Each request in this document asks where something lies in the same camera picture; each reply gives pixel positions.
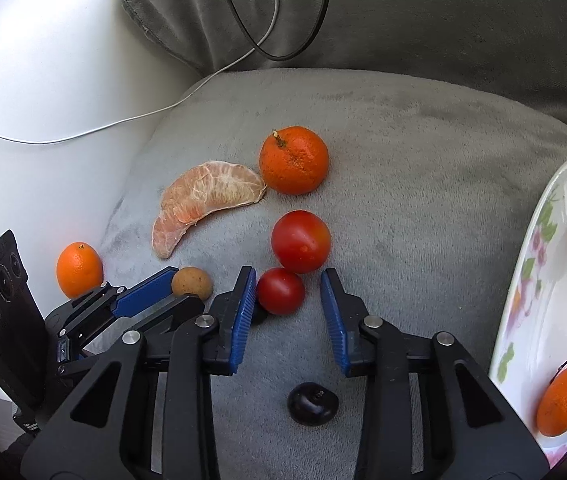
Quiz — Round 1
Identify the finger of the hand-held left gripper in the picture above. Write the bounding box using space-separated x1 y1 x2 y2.
112 266 179 319
136 294 207 343

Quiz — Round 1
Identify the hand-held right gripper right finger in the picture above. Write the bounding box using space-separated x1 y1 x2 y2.
320 268 550 480

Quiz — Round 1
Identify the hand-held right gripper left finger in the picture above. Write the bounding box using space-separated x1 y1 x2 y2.
20 266 257 480

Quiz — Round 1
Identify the brown longan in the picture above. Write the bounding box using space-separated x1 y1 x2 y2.
171 266 213 301

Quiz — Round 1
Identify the small red tomato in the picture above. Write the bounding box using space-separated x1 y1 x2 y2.
256 267 307 316

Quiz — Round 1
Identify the small oval kumquat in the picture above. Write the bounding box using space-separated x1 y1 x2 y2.
56 242 104 300

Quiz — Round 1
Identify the large red tomato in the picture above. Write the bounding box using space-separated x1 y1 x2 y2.
270 210 333 275

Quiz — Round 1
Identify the dark purple cherry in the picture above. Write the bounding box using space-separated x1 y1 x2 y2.
287 381 340 428

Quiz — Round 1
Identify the peeled citrus segment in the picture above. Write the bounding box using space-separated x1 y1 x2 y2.
152 160 268 260

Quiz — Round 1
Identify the white sofa armrest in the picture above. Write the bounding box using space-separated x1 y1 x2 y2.
0 0 204 403

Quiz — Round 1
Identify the grey sofa back cushion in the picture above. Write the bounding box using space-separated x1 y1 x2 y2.
118 0 567 143

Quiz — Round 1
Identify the black cable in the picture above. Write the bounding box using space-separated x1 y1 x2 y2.
216 0 333 60

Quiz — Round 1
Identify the thin white cable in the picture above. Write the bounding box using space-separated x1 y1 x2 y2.
0 0 282 145

